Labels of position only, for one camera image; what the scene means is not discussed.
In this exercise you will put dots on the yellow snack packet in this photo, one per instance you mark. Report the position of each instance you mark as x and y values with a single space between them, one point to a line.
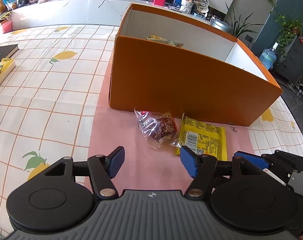
202 138

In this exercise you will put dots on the dark cabinet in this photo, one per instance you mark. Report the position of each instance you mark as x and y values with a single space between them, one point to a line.
291 67

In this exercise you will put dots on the white tv console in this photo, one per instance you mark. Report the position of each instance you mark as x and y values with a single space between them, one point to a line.
89 12

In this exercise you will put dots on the pink table mat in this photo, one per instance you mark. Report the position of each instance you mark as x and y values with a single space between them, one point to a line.
148 165

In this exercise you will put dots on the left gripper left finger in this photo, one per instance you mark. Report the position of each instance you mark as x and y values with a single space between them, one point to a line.
103 169

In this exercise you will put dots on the orange cardboard box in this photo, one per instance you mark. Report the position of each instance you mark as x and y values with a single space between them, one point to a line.
214 77

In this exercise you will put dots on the silver trash can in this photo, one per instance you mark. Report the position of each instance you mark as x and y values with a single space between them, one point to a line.
221 25

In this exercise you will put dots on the red snack bar wrapper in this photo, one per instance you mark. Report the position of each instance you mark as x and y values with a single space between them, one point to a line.
157 39

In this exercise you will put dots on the yellow tissue pack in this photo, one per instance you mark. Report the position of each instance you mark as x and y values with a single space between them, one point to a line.
6 66

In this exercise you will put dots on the potted green plant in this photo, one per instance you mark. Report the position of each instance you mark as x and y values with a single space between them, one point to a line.
238 24

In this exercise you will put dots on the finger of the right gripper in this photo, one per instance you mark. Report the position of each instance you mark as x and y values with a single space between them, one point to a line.
254 159

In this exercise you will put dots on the blue water bottle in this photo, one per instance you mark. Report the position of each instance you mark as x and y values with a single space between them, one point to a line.
268 56

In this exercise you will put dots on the clear red pastry packet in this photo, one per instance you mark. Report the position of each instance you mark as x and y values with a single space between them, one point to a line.
159 130

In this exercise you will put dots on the hanging vine plant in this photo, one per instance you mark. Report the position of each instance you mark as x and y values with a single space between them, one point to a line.
284 23

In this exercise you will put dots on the grey triangular snack packet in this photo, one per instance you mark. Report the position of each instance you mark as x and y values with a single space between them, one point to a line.
175 43

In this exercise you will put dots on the pink storage box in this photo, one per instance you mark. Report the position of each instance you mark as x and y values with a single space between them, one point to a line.
7 26

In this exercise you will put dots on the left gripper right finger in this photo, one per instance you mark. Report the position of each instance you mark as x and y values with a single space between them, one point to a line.
201 169

